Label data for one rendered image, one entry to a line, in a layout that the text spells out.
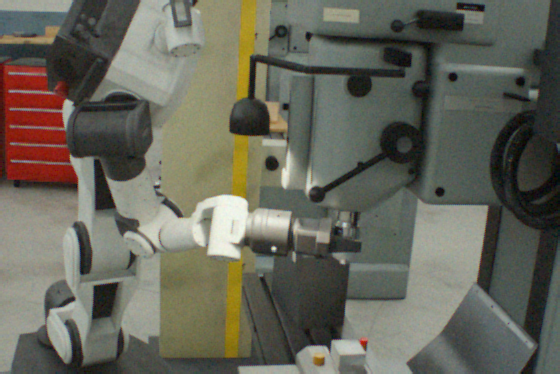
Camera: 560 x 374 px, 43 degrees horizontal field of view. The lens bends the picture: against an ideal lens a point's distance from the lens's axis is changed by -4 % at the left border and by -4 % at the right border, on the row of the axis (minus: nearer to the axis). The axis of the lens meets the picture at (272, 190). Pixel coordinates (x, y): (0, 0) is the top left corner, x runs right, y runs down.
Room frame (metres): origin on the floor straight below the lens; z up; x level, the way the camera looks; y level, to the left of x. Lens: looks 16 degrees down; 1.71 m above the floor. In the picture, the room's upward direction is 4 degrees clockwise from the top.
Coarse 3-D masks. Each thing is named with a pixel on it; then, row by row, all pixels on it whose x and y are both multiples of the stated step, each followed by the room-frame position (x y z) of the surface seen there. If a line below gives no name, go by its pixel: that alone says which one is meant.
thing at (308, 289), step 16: (288, 256) 1.70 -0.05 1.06; (304, 256) 1.61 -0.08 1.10; (288, 272) 1.70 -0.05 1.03; (304, 272) 1.61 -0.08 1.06; (320, 272) 1.62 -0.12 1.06; (336, 272) 1.63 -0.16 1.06; (272, 288) 1.81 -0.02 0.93; (288, 288) 1.69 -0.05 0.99; (304, 288) 1.61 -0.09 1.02; (320, 288) 1.62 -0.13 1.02; (336, 288) 1.63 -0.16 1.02; (288, 304) 1.68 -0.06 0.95; (304, 304) 1.61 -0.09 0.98; (320, 304) 1.62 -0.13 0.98; (336, 304) 1.64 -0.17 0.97; (304, 320) 1.61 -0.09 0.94; (320, 320) 1.62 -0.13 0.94; (336, 320) 1.64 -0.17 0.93
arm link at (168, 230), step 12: (168, 204) 1.57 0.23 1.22; (156, 216) 1.54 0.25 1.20; (168, 216) 1.55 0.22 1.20; (180, 216) 1.57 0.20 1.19; (144, 228) 1.51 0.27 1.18; (156, 228) 1.52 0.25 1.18; (168, 228) 1.49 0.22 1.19; (180, 228) 1.46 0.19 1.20; (156, 240) 1.51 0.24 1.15; (168, 240) 1.48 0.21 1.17; (180, 240) 1.45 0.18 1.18; (156, 252) 1.54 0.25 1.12; (180, 252) 1.49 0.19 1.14
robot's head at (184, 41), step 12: (168, 0) 1.48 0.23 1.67; (180, 0) 1.48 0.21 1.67; (168, 12) 1.48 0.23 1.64; (180, 12) 1.47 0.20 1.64; (168, 24) 1.47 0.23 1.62; (156, 36) 1.51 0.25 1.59; (168, 36) 1.46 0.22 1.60; (180, 36) 1.44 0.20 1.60; (192, 36) 1.45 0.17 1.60; (168, 48) 1.45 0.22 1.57; (180, 48) 1.45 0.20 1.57; (192, 48) 1.46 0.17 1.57
